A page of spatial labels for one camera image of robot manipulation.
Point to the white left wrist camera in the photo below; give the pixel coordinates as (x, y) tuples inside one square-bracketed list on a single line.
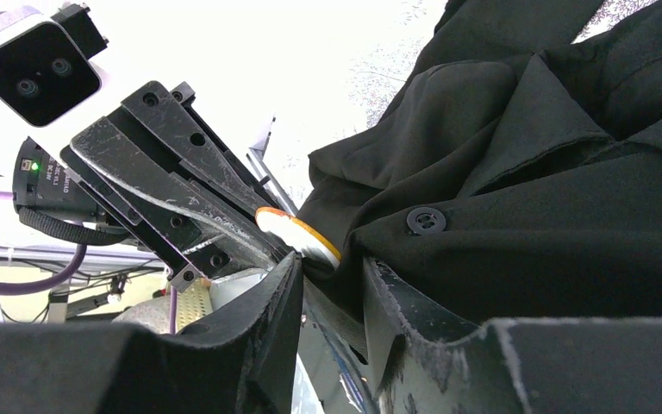
[(45, 68)]

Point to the black shirt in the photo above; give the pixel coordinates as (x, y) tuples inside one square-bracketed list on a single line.
[(517, 173)]

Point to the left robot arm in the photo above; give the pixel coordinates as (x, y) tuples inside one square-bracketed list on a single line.
[(48, 198)]

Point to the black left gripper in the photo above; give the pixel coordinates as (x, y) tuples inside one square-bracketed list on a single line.
[(166, 177)]

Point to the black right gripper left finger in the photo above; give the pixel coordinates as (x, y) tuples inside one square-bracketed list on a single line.
[(239, 359)]

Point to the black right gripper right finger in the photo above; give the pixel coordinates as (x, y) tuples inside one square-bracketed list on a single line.
[(425, 359)]

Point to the round white brooch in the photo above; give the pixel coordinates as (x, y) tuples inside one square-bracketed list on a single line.
[(297, 234)]

